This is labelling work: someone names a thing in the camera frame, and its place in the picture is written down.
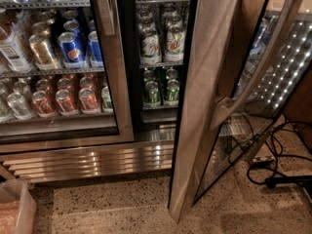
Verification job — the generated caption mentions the glass fridge door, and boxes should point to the glass fridge door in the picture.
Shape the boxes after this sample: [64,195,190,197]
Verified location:
[0,0,132,149]
[169,0,312,222]

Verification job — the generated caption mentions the stainless fridge bottom grille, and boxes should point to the stainless fridge bottom grille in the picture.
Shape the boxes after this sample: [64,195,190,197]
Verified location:
[0,132,274,184]

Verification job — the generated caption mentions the green soda can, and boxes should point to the green soda can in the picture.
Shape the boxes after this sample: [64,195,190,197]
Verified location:
[164,79,179,105]

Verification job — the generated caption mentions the white green can far left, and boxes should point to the white green can far left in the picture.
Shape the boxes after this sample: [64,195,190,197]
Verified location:
[140,27,162,64]

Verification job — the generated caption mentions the red soda can right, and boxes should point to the red soda can right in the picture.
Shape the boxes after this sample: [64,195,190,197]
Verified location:
[79,88,99,113]

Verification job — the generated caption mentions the red soda can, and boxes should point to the red soda can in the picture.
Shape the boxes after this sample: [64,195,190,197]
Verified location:
[32,91,57,117]
[79,88,99,113]
[56,90,78,116]

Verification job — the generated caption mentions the blue Pepsi can edge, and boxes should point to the blue Pepsi can edge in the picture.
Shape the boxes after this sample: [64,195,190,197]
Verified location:
[88,31,103,67]

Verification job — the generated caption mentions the red soda can middle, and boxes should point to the red soda can middle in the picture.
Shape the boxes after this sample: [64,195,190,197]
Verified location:
[56,90,78,116]

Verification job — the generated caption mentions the blue Pepsi can front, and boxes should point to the blue Pepsi can front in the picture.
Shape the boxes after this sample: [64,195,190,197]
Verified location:
[58,31,86,69]

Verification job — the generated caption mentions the red soda can left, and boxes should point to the red soda can left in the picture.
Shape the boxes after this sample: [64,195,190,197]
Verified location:
[32,91,57,117]

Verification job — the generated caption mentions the gold soda can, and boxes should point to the gold soda can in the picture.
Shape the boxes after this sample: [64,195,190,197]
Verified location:
[29,34,61,70]

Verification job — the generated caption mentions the silver can lower left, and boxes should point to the silver can lower left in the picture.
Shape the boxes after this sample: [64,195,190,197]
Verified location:
[7,93,34,120]

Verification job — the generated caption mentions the clear labelled bottle left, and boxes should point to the clear labelled bottle left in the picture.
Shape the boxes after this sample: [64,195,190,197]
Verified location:
[0,23,32,73]

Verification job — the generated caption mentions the clear plastic storage bin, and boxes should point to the clear plastic storage bin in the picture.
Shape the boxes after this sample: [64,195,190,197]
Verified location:
[0,179,36,234]

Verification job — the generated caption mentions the black power cable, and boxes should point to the black power cable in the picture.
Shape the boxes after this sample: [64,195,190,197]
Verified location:
[227,114,312,189]

